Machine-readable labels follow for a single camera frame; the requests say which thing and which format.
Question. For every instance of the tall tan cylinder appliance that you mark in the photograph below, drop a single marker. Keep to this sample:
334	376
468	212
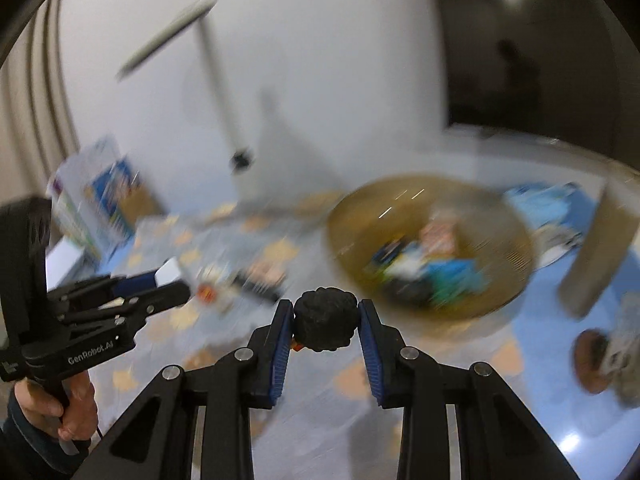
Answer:
597	250

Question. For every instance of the beige curtain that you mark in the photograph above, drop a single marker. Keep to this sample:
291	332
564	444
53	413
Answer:
30	100

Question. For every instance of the black television screen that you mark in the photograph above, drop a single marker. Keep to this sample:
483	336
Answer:
525	35

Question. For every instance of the amber glass plate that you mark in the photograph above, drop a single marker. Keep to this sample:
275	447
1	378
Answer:
490	240

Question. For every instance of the blue printed box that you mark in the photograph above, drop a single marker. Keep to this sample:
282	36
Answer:
117	200

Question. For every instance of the light blue packet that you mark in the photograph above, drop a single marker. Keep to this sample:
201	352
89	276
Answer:
457	277

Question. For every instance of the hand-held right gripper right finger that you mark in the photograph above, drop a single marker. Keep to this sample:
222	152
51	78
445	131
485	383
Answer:
372	355

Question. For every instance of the white desk lamp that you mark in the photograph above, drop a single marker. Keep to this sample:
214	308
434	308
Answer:
220	85

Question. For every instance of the blue face mask pack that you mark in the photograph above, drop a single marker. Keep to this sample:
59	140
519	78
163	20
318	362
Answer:
545	207

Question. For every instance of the small white card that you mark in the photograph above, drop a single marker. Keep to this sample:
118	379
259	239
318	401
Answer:
169	271

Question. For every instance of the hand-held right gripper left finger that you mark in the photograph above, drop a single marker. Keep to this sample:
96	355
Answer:
282	352

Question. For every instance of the round wooden coaster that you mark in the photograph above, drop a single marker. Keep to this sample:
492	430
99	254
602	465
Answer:
590	360

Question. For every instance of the person's left hand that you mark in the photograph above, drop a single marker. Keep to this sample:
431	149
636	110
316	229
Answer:
75	410

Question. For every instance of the dark blue small packet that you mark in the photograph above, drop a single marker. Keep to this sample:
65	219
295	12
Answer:
389	254

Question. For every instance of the clear glass cup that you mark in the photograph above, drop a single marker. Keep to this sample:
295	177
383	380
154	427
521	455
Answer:
625	355

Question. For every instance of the small orange item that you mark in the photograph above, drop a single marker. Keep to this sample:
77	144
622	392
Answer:
208	293

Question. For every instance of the black lumpy ball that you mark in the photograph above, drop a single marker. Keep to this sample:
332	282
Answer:
325	317

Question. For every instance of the white box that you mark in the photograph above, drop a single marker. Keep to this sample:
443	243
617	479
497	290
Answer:
67	265

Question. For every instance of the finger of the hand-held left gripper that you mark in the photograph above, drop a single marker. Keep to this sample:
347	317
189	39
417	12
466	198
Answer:
135	285
165	295

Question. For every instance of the small pink box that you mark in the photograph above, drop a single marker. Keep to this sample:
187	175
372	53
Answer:
439	235

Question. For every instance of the dark striped packet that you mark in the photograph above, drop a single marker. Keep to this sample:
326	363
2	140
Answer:
260	280

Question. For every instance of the stack of books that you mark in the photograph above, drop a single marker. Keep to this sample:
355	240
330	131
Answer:
70	205

